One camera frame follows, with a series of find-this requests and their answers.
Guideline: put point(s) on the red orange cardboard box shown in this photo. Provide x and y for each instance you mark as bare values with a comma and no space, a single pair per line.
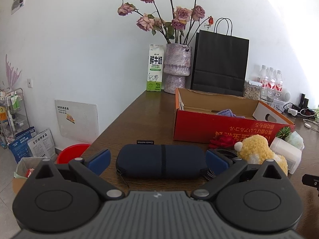
196,118

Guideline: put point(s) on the purple ceramic vase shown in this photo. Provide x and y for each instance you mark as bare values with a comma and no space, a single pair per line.
177,66

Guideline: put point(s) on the white round speaker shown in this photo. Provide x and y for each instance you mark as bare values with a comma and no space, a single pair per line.
285,95

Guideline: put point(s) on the clear glass cup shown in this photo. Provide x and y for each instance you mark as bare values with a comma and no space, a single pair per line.
270,94

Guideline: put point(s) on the clear plastic storage box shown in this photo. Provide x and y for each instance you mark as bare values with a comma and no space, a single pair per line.
291,148

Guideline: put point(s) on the clear jar of seeds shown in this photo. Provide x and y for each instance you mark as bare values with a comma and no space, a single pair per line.
252,90

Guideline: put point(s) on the dried pink rose bouquet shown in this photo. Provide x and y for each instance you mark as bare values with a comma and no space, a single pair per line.
175,25

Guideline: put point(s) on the blue white brochures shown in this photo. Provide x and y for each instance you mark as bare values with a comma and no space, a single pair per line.
29,143

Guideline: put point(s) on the cardboard waste box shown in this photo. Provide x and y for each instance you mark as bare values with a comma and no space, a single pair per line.
22,171

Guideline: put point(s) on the yellow white plush hamster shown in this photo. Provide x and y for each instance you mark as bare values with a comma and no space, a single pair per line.
255,150

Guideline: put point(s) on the green watermelon ornament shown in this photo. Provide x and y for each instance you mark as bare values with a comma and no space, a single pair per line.
284,132

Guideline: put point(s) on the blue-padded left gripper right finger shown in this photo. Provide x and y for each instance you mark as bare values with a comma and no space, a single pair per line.
227,171

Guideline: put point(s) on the pack of water bottles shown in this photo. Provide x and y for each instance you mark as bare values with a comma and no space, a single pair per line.
269,77

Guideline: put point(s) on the red plastic bucket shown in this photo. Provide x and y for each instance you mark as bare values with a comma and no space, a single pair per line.
71,152

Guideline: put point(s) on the white tin box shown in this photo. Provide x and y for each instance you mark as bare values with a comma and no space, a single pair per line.
278,105

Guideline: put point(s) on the purple knitted cloth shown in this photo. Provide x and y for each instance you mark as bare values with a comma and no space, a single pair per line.
229,113

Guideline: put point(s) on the white green milk carton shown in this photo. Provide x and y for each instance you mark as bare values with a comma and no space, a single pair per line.
155,68

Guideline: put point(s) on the metal wire shelf rack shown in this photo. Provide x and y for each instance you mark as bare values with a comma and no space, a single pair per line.
14,117

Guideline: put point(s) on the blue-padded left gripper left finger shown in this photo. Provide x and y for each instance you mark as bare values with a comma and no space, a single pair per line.
88,172

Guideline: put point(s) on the black paper bag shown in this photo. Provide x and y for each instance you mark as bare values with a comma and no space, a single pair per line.
220,60

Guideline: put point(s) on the navy zipper pouch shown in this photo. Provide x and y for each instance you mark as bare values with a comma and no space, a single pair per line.
161,162

